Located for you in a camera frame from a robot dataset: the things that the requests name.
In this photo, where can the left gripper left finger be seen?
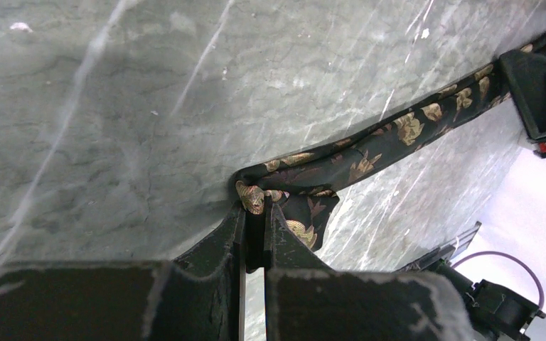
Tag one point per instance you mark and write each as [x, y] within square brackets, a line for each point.
[196, 296]

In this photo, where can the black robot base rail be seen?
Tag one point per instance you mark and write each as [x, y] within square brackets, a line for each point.
[445, 252]

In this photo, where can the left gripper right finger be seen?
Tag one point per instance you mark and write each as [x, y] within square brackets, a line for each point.
[307, 300]

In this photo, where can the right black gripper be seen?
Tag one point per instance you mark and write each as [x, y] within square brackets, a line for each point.
[525, 74]

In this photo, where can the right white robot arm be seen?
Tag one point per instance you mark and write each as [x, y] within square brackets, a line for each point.
[497, 312]

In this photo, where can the black gold patterned tie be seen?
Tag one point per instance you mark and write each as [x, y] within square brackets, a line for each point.
[305, 185]

